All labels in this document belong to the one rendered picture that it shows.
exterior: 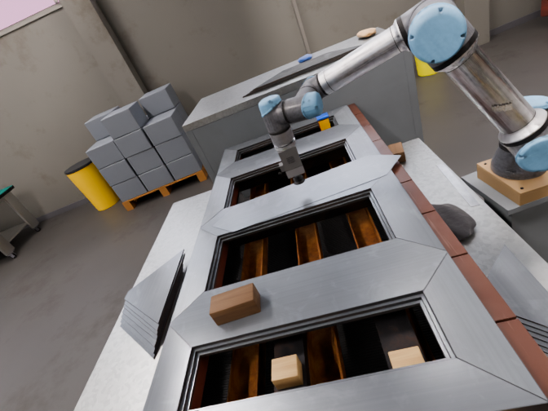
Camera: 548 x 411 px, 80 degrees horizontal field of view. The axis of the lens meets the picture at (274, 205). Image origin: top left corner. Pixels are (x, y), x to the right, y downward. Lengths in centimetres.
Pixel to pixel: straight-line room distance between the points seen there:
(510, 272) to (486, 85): 46
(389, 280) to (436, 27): 58
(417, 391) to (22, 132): 535
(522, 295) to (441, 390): 36
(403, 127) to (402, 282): 140
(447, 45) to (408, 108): 117
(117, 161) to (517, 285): 383
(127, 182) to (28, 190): 203
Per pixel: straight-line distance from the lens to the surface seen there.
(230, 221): 124
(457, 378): 69
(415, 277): 81
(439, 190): 134
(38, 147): 553
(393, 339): 81
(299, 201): 117
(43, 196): 588
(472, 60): 96
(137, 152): 403
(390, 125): 205
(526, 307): 93
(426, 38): 90
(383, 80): 197
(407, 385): 68
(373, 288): 81
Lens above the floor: 146
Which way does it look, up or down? 30 degrees down
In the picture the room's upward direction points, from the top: 24 degrees counter-clockwise
